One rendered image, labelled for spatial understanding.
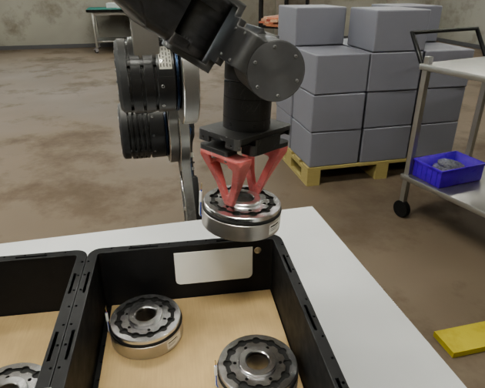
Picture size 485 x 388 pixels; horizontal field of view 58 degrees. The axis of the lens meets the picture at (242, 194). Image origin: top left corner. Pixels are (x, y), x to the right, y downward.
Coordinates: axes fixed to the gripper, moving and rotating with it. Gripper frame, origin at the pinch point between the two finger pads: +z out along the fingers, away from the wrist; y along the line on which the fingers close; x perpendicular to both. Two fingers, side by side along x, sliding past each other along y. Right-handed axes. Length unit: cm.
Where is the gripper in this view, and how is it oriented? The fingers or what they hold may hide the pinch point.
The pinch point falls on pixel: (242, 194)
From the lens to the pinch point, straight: 56.6
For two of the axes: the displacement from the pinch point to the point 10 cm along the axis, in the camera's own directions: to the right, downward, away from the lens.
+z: -0.5, 9.0, 4.2
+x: -7.5, -3.2, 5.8
